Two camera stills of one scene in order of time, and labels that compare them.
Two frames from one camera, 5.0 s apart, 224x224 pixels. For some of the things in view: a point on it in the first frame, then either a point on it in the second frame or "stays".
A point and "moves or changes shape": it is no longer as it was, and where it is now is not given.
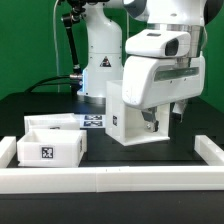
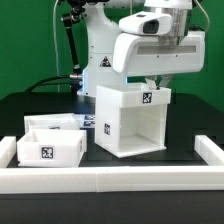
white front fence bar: (111, 179) stays
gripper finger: (177, 112) to (165, 80)
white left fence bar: (8, 148) stays
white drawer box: (51, 148) stays
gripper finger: (149, 116) to (151, 80)
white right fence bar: (211, 154) stays
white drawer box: (64, 121) stays
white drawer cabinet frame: (127, 124) moves or changes shape
